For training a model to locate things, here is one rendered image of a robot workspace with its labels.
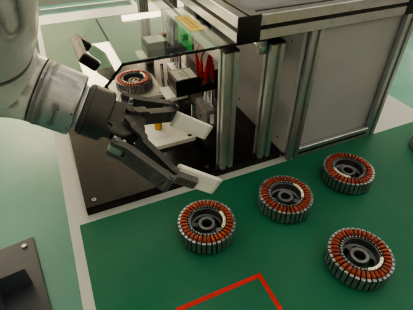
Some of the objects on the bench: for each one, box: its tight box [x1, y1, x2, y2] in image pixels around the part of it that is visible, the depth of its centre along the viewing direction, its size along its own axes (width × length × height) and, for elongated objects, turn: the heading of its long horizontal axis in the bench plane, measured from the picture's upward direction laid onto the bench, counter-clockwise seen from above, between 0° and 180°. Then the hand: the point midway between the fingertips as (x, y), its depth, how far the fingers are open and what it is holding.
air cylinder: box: [195, 97, 218, 127], centre depth 94 cm, size 5×8×6 cm
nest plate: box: [133, 111, 195, 149], centre depth 91 cm, size 15×15×1 cm
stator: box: [178, 199, 236, 254], centre depth 67 cm, size 11×11×4 cm
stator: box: [258, 175, 313, 223], centre depth 73 cm, size 11×11×4 cm
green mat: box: [80, 122, 413, 310], centre depth 63 cm, size 94×61×1 cm, turn 114°
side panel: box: [281, 14, 413, 161], centre depth 81 cm, size 28×3×32 cm, turn 114°
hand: (206, 154), depth 56 cm, fingers open, 13 cm apart
